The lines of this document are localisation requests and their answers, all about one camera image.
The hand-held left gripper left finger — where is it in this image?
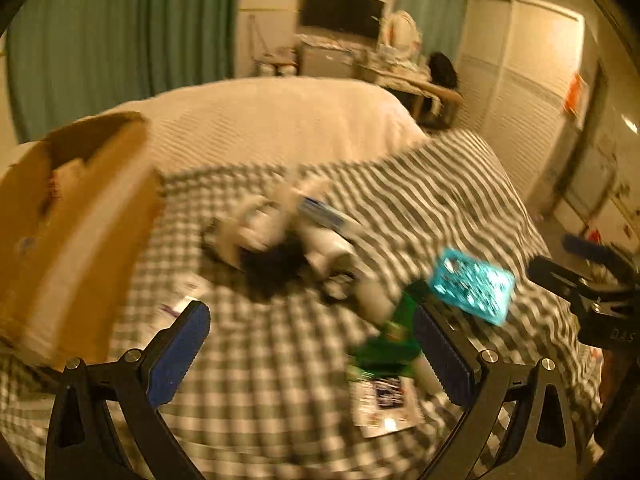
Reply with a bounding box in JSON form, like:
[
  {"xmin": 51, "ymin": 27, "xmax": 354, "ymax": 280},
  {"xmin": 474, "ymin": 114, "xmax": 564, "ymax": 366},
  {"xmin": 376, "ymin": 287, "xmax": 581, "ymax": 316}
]
[{"xmin": 45, "ymin": 300, "xmax": 211, "ymax": 480}]

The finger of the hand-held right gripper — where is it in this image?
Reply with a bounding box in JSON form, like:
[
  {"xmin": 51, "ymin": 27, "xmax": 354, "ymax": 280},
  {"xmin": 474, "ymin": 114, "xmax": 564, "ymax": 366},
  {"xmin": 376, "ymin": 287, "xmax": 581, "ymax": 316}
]
[
  {"xmin": 562, "ymin": 233, "xmax": 638, "ymax": 273},
  {"xmin": 527, "ymin": 257, "xmax": 632, "ymax": 311}
]

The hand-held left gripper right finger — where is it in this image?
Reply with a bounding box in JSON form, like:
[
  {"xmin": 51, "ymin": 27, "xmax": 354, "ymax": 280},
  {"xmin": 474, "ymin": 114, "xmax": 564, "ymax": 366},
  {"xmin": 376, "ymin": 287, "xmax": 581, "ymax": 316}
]
[{"xmin": 411, "ymin": 303, "xmax": 596, "ymax": 480}]

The green packet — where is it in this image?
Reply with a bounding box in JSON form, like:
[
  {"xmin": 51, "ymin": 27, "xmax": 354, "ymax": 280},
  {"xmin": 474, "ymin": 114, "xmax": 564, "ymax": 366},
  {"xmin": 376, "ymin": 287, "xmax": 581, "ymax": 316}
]
[{"xmin": 349, "ymin": 280, "xmax": 432, "ymax": 380}]

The cyan patterned packet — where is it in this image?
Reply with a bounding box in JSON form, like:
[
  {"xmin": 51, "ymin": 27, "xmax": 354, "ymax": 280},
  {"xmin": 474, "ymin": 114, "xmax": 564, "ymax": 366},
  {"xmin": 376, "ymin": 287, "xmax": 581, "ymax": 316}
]
[{"xmin": 428, "ymin": 247, "xmax": 516, "ymax": 327}]

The brown cardboard box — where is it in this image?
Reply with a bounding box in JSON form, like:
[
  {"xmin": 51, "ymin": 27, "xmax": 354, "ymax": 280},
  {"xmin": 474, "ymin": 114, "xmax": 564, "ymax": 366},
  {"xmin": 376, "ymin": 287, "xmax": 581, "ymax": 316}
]
[{"xmin": 0, "ymin": 111, "xmax": 166, "ymax": 370}]

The white leaflet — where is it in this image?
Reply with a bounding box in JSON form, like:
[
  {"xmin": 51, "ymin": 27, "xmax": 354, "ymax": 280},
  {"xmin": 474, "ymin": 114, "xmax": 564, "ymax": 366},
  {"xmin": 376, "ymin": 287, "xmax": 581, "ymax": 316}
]
[{"xmin": 157, "ymin": 277, "xmax": 212, "ymax": 317}]

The printed white card packet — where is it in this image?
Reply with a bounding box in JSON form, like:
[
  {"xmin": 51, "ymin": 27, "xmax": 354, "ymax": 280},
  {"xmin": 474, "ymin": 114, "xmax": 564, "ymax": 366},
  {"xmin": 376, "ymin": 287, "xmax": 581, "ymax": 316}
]
[{"xmin": 350, "ymin": 375, "xmax": 424, "ymax": 439}]

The room door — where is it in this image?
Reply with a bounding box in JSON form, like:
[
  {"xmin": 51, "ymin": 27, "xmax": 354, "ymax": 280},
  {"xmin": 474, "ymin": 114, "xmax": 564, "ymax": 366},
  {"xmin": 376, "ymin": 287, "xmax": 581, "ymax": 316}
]
[{"xmin": 544, "ymin": 60, "xmax": 640, "ymax": 243}]

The checked blanket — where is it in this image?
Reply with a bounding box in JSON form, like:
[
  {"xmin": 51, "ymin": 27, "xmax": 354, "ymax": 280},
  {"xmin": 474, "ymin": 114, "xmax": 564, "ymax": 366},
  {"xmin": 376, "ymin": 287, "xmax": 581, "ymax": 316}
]
[{"xmin": 0, "ymin": 127, "xmax": 607, "ymax": 480}]

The orange door sign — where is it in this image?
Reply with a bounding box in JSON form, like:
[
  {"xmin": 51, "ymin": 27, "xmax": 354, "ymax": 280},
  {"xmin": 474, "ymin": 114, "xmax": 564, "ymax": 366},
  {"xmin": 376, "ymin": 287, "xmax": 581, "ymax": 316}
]
[{"xmin": 564, "ymin": 74, "xmax": 587, "ymax": 117}]

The white bottle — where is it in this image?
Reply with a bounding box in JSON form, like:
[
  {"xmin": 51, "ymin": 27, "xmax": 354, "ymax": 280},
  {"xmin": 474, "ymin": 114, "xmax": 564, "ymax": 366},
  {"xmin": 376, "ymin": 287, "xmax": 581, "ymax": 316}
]
[{"xmin": 304, "ymin": 226, "xmax": 357, "ymax": 275}]

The white louvred wardrobe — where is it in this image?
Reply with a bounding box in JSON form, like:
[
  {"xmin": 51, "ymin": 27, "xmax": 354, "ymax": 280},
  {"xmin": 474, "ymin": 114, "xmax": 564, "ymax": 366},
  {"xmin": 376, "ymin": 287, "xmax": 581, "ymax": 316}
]
[{"xmin": 456, "ymin": 0, "xmax": 587, "ymax": 213}]

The blue white tube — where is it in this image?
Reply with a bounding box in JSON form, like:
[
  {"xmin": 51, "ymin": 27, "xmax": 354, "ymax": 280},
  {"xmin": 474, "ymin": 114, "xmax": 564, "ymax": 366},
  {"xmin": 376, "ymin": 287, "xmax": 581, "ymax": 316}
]
[{"xmin": 295, "ymin": 195, "xmax": 362, "ymax": 234}]

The black bag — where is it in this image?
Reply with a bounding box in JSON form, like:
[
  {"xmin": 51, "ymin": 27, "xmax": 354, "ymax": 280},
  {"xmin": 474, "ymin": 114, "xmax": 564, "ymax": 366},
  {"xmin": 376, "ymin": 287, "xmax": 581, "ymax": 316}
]
[{"xmin": 427, "ymin": 52, "xmax": 459, "ymax": 89}]

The white blanket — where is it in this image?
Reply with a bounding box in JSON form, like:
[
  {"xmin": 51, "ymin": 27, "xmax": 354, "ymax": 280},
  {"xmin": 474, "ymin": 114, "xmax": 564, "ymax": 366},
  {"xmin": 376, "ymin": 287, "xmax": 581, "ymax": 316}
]
[{"xmin": 0, "ymin": 77, "xmax": 432, "ymax": 183}]

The cluttered wooden desk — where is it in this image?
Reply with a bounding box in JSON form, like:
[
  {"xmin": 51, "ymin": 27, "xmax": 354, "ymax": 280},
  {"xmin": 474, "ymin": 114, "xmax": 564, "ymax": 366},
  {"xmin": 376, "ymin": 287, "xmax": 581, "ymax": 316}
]
[{"xmin": 369, "ymin": 56, "xmax": 463, "ymax": 128}]

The narrow green curtain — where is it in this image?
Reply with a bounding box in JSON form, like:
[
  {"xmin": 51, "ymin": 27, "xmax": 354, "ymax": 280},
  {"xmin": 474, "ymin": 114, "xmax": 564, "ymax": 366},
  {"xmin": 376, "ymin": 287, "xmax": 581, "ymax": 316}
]
[{"xmin": 397, "ymin": 0, "xmax": 469, "ymax": 61}]

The white round mirror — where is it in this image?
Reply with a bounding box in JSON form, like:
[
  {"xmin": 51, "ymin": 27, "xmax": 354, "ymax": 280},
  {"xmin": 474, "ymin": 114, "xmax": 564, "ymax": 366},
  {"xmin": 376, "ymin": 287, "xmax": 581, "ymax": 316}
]
[{"xmin": 381, "ymin": 10, "xmax": 420, "ymax": 57}]

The small white stand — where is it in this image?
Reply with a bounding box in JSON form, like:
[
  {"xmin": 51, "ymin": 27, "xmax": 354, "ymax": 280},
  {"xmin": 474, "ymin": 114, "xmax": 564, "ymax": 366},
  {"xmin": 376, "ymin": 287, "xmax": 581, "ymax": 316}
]
[{"xmin": 254, "ymin": 50, "xmax": 299, "ymax": 79}]

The grey cabinet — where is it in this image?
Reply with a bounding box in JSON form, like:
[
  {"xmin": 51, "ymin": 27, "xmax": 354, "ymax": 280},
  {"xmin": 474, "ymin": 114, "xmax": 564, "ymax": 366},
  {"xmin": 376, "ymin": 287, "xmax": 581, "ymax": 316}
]
[{"xmin": 300, "ymin": 42, "xmax": 357, "ymax": 79}]

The wide green curtain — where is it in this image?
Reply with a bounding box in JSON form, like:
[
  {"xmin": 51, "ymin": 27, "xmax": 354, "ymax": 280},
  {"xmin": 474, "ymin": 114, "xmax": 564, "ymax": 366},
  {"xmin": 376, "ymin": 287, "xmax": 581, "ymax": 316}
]
[{"xmin": 5, "ymin": 0, "xmax": 244, "ymax": 145}]

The black wall television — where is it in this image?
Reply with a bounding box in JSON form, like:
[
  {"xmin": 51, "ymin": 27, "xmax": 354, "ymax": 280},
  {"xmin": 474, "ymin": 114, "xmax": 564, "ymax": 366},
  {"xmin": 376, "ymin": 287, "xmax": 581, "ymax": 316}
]
[{"xmin": 298, "ymin": 0, "xmax": 386, "ymax": 41}]

